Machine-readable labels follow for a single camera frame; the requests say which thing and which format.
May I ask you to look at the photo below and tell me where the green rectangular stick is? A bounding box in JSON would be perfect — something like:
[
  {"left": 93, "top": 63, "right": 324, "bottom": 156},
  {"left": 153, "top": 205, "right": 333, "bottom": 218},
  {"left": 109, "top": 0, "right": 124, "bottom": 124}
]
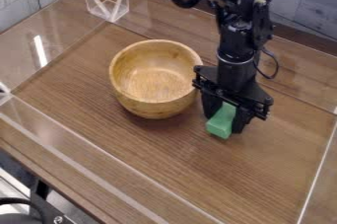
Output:
[{"left": 205, "top": 103, "right": 236, "bottom": 139}]

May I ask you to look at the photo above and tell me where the black table leg bracket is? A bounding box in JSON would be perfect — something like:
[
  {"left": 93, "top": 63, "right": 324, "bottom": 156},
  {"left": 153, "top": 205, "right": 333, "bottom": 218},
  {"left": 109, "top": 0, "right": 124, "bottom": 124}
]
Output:
[{"left": 31, "top": 181, "right": 76, "bottom": 224}]

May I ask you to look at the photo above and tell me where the black cable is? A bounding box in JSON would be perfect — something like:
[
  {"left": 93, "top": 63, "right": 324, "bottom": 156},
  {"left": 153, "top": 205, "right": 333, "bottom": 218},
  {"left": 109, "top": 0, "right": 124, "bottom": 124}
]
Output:
[{"left": 0, "top": 196, "right": 46, "bottom": 224}]

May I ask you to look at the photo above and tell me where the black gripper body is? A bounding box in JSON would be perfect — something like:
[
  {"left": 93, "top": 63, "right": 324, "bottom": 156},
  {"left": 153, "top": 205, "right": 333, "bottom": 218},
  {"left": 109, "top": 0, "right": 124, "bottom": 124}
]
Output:
[{"left": 192, "top": 65, "right": 275, "bottom": 120}]

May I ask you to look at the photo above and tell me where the clear acrylic corner bracket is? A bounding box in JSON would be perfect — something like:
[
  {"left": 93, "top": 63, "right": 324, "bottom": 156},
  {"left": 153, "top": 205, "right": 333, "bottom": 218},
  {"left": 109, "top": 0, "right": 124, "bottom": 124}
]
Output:
[{"left": 86, "top": 0, "right": 129, "bottom": 23}]

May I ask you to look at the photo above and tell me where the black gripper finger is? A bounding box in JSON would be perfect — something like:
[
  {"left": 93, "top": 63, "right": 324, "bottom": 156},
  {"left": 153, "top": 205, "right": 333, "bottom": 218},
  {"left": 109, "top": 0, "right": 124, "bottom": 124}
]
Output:
[
  {"left": 201, "top": 90, "right": 223, "bottom": 118},
  {"left": 232, "top": 107, "right": 255, "bottom": 133}
]

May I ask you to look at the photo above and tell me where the wooden bowl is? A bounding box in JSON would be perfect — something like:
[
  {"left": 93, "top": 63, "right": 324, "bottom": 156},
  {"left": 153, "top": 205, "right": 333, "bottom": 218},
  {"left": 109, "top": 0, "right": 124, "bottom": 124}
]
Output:
[{"left": 108, "top": 39, "right": 203, "bottom": 119}]

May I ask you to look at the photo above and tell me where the clear acrylic enclosure wall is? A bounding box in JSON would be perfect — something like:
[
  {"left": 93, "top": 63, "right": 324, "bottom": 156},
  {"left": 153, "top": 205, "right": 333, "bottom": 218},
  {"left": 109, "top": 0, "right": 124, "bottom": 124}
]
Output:
[{"left": 0, "top": 0, "right": 337, "bottom": 224}]

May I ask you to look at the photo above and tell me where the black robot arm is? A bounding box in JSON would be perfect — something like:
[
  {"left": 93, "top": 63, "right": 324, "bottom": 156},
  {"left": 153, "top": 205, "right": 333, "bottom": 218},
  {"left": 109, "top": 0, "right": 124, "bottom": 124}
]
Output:
[{"left": 171, "top": 0, "right": 275, "bottom": 133}]

